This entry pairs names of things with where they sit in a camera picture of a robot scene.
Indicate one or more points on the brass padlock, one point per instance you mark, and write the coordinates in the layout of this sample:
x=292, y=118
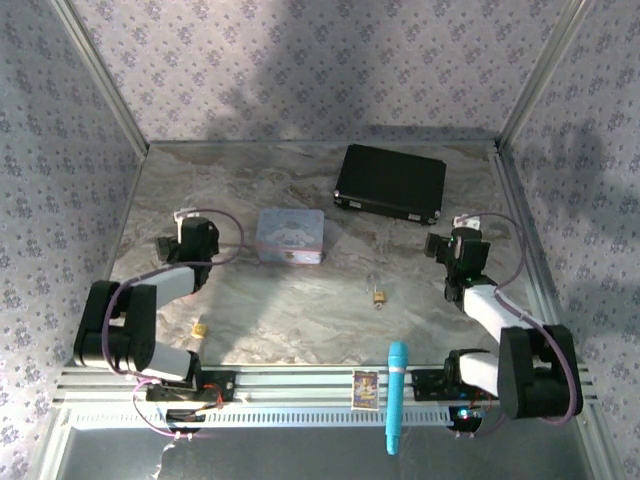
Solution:
x=379, y=297

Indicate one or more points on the pastel cartoon tin box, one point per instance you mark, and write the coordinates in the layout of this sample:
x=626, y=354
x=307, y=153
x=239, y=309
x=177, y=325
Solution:
x=290, y=235

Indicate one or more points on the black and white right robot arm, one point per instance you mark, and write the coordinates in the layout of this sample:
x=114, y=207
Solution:
x=530, y=370

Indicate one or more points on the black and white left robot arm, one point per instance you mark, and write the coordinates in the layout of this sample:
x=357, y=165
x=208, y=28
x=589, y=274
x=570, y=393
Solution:
x=115, y=325

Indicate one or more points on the black hard case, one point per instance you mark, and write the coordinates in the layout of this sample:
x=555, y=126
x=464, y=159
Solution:
x=392, y=182

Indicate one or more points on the small yellow block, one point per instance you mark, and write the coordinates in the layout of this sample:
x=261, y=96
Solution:
x=200, y=330

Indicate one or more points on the blue marker pen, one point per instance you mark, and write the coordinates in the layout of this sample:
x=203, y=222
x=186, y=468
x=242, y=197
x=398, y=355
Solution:
x=396, y=390

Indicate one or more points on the small printed card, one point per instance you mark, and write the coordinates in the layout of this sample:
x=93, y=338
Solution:
x=364, y=390

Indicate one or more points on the small circuit board with LED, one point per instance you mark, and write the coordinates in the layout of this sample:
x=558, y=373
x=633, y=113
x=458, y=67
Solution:
x=465, y=414

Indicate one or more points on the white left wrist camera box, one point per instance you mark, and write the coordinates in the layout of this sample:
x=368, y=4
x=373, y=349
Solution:
x=184, y=216

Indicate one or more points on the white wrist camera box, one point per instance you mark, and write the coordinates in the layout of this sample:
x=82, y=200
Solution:
x=465, y=221
x=184, y=216

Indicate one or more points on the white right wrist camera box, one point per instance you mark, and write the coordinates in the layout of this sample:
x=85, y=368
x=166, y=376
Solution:
x=465, y=221

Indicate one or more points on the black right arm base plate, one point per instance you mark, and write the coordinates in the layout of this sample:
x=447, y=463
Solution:
x=427, y=385

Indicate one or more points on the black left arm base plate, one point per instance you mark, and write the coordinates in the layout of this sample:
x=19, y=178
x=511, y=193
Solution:
x=220, y=387

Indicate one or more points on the aluminium mounting rail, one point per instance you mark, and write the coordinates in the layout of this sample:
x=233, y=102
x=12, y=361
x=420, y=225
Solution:
x=300, y=382

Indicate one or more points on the aluminium corner post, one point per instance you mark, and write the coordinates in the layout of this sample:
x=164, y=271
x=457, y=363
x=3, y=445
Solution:
x=100, y=75
x=545, y=70

